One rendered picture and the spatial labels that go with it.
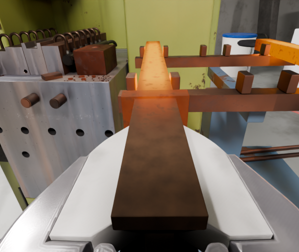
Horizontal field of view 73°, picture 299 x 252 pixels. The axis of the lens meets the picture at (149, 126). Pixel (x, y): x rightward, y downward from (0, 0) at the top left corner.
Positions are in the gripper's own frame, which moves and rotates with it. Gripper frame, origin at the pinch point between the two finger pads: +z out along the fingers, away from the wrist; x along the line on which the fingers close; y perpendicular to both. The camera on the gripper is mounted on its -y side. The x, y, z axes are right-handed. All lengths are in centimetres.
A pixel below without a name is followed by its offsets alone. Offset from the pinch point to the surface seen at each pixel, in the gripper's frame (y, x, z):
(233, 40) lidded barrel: 37, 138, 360
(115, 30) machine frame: 0, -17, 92
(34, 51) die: 2, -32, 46
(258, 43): 0.0, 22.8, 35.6
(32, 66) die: 6, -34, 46
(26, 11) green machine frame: -8, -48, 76
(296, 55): 0.2, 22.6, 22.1
